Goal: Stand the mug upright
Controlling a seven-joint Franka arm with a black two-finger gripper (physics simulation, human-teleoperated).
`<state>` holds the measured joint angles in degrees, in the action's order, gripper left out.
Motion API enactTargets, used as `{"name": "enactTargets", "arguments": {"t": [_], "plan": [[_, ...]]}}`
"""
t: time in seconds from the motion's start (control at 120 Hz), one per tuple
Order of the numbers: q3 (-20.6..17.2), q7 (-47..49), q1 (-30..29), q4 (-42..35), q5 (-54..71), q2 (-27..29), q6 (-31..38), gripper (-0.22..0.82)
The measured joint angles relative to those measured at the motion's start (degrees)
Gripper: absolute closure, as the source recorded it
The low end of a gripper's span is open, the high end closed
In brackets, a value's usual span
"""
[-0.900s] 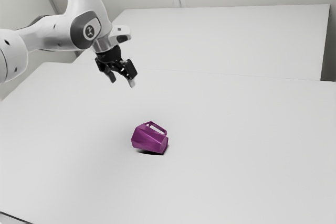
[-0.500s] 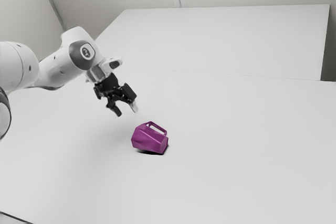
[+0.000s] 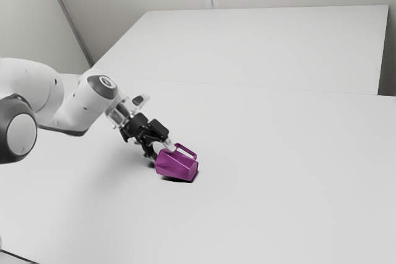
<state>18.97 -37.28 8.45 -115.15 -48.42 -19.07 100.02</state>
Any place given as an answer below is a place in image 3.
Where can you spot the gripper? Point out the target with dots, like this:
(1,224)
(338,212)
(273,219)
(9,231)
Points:
(137,126)

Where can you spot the purple faceted mug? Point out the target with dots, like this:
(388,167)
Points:
(177,166)

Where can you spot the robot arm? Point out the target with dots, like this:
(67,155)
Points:
(46,97)

